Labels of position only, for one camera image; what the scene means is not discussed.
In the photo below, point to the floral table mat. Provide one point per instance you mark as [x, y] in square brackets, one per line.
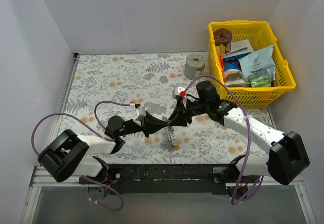
[103, 85]

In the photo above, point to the green snack packet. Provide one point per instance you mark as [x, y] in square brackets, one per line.
[260, 79]

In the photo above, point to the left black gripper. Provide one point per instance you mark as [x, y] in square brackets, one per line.
[146, 124]

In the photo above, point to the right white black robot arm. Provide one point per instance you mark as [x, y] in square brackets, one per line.
[286, 156]

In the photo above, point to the white blue box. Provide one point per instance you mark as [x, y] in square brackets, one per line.
[240, 47]

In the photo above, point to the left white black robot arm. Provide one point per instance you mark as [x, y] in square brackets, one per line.
[72, 154]

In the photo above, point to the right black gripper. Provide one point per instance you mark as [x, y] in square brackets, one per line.
[184, 111]

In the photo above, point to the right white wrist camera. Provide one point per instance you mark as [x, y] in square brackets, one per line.
[180, 94]

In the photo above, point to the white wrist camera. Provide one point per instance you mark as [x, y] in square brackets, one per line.
[180, 94]
[139, 114]

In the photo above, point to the yellow plastic basket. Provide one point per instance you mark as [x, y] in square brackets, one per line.
[244, 55]

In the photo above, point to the large silver keyring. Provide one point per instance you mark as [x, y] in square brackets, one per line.
[168, 142]

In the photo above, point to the aluminium frame rail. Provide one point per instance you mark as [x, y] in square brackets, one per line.
[40, 178]

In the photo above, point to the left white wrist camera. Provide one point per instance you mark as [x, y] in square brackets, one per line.
[139, 114]

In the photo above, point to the brown lidded can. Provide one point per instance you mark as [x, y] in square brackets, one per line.
[223, 39]

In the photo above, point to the blue cassava chips bag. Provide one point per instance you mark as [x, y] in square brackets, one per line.
[258, 60]

